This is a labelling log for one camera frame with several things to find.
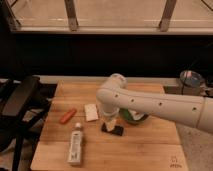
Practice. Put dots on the white paper cup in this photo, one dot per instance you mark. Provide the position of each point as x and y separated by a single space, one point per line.
136 115

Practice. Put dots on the black eraser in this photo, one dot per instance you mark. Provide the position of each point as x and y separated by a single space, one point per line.
118 130

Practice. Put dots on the white sponge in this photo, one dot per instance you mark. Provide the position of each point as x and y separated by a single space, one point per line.
91 112

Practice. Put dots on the green bowl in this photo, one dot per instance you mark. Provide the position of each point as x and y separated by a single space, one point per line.
126 116

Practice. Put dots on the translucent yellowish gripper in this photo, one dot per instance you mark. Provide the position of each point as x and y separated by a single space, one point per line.
110 124

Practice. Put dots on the white tube with cap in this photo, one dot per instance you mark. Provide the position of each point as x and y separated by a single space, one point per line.
75 150

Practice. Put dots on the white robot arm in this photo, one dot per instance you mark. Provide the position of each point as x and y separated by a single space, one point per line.
192 111

